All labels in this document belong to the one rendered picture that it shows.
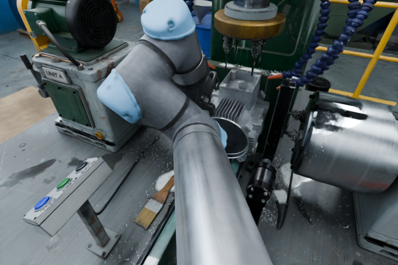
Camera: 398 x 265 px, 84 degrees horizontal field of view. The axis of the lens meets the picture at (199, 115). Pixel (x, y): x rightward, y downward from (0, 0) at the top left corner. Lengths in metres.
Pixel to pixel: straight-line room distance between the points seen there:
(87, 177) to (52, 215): 0.09
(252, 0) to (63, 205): 0.60
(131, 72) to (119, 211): 0.57
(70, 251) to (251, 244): 0.67
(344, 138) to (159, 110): 0.44
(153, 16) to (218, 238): 0.29
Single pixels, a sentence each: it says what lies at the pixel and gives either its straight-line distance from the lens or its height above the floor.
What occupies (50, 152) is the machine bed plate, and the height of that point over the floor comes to 0.80.
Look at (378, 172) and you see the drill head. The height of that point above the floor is 1.07.
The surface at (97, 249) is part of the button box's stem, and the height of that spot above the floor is 0.81.
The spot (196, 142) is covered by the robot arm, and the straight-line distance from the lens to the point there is 0.29.
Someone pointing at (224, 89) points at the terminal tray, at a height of 1.14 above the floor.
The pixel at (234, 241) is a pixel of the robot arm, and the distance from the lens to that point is 0.19.
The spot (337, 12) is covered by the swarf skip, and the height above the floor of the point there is 0.56.
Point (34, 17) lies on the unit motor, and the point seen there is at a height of 1.30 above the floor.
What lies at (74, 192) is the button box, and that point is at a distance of 0.55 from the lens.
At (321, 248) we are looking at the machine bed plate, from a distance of 0.81.
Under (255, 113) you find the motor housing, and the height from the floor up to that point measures 1.06.
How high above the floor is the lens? 1.48
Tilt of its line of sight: 38 degrees down
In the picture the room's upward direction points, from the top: straight up
